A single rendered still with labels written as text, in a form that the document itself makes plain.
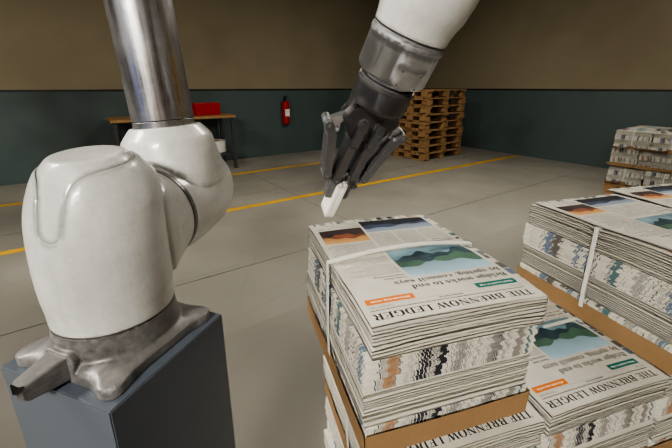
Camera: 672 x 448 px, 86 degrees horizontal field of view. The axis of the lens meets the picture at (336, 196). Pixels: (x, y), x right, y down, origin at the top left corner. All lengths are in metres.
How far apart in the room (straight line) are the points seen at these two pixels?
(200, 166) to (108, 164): 0.18
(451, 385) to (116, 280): 0.49
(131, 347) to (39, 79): 6.37
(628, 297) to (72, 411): 0.96
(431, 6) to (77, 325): 0.53
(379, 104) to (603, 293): 0.71
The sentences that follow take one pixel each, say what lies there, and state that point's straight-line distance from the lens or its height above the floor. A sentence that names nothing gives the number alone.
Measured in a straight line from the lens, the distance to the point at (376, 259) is 0.66.
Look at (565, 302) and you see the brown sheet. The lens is 1.06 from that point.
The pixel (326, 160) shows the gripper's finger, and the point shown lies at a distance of 0.51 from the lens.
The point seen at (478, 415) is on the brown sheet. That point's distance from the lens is 0.70.
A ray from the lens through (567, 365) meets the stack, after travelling 0.91.
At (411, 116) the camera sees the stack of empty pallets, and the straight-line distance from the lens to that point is 7.14.
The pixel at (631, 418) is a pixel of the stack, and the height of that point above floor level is 0.74.
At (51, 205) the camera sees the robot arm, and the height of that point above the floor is 1.22.
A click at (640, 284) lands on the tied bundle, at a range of 0.95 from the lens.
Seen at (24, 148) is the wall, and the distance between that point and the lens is 6.90.
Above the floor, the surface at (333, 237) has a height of 1.06.
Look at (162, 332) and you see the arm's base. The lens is 0.58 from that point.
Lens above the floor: 1.35
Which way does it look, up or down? 17 degrees down
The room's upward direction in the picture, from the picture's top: straight up
